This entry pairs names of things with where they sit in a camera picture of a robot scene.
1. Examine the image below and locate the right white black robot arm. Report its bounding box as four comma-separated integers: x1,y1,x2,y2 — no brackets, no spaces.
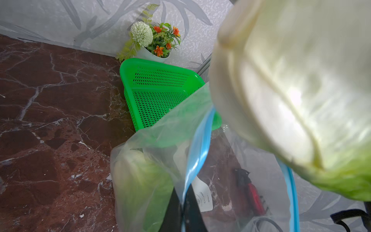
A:
330,202,371,232

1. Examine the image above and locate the small flower pot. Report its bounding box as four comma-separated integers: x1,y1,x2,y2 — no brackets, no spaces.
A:
116,3,182,62

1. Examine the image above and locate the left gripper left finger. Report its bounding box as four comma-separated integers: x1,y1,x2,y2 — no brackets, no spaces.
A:
159,189,183,232

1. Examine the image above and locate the chinese cabbage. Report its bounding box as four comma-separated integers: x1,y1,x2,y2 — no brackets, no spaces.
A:
111,150,174,232
209,1,371,202

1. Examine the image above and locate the green plastic basket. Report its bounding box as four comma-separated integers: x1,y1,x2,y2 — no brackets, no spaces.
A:
119,58,205,135

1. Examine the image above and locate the clear zip-top bag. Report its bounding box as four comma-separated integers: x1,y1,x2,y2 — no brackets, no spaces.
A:
112,86,300,232

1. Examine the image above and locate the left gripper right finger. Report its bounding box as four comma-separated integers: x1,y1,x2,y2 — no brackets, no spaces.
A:
183,185,208,232

